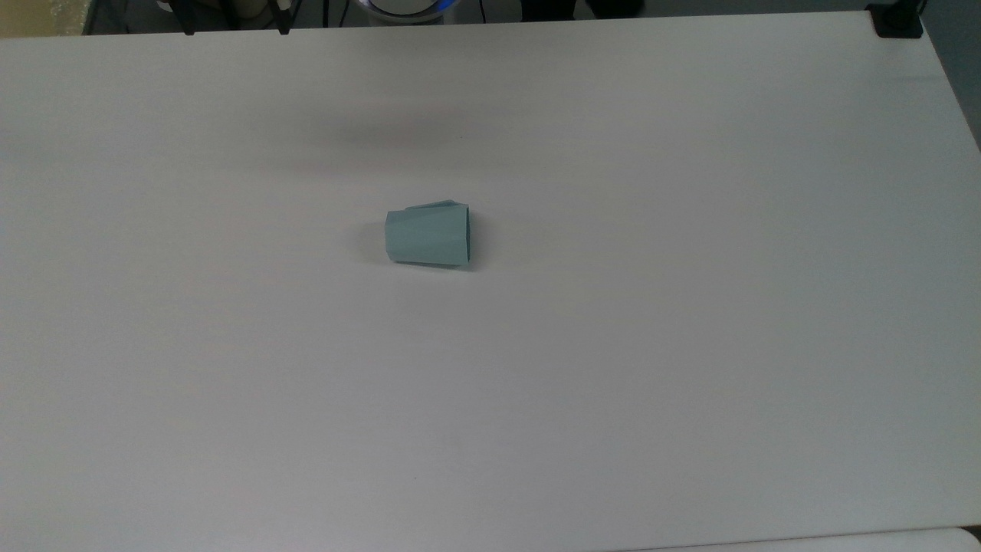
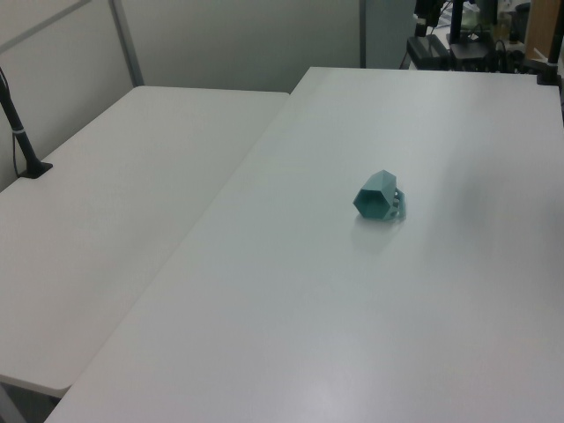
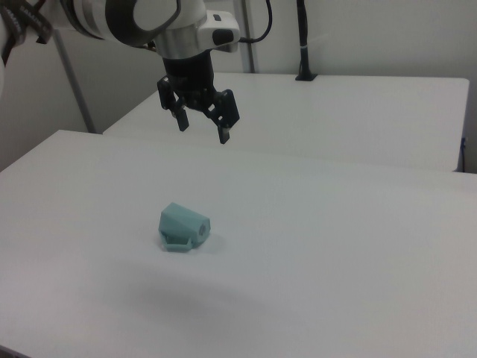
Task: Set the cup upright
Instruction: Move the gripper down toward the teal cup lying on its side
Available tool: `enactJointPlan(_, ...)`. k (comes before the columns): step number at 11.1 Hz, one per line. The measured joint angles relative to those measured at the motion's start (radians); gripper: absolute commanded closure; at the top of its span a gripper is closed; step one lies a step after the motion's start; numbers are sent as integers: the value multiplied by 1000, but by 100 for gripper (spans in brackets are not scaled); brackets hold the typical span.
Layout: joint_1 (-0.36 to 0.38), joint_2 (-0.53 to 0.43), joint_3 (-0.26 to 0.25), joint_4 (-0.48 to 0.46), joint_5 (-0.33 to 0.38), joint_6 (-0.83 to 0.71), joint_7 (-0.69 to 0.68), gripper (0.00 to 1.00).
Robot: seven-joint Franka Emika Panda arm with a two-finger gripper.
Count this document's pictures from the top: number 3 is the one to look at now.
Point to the light teal faceted cup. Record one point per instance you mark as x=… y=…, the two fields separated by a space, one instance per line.
x=179 y=220

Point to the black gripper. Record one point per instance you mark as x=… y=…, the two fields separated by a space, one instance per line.
x=188 y=76

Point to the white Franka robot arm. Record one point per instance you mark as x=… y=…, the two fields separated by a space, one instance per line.
x=149 y=11

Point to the white camera box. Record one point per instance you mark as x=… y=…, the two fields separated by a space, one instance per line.
x=220 y=26

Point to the grey metal frame post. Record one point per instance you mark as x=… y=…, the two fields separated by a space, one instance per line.
x=250 y=52

